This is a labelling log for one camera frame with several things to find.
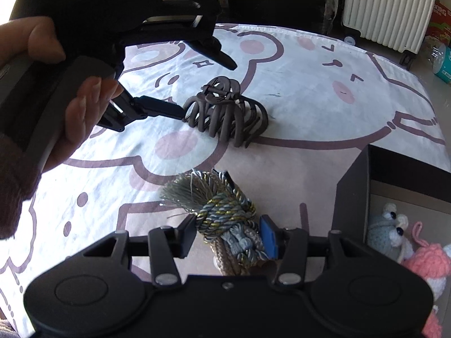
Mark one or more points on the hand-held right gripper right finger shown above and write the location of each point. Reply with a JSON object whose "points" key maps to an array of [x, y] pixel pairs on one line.
{"points": [[269, 237]]}

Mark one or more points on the printed bear blanket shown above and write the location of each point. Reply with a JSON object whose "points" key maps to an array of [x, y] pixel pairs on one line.
{"points": [[310, 77]]}

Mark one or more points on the person's left forearm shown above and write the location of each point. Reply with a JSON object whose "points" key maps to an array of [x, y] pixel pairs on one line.
{"points": [[17, 190]]}

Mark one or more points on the red cardboard carton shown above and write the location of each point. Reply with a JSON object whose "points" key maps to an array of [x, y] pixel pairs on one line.
{"points": [[440, 17]]}

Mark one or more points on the teal tissue roll pack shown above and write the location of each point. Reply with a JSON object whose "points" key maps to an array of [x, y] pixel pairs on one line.
{"points": [[444, 65]]}

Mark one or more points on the white oil radiator heater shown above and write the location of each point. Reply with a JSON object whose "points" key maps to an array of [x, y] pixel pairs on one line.
{"points": [[384, 3]]}

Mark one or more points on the pink crochet doll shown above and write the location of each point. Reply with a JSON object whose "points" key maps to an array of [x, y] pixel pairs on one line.
{"points": [[433, 264]]}

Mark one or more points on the blue grey crochet doll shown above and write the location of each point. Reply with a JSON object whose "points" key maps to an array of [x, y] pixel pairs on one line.
{"points": [[384, 229]]}

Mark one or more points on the black low cabinet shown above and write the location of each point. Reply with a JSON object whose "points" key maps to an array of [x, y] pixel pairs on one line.
{"points": [[274, 0]]}

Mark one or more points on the black cardboard box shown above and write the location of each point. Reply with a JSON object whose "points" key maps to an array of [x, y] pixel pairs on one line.
{"points": [[352, 193]]}

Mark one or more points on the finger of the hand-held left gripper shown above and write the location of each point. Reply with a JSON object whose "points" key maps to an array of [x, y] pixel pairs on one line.
{"points": [[208, 42], [158, 109]]}

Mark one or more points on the person's left hand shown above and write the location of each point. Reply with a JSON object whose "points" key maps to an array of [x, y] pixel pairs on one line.
{"points": [[42, 42]]}

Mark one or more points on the brown hair claw clip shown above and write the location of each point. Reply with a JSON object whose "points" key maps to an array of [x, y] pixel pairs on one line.
{"points": [[225, 116]]}

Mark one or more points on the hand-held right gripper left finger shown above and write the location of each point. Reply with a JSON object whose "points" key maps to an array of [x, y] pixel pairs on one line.
{"points": [[186, 236]]}

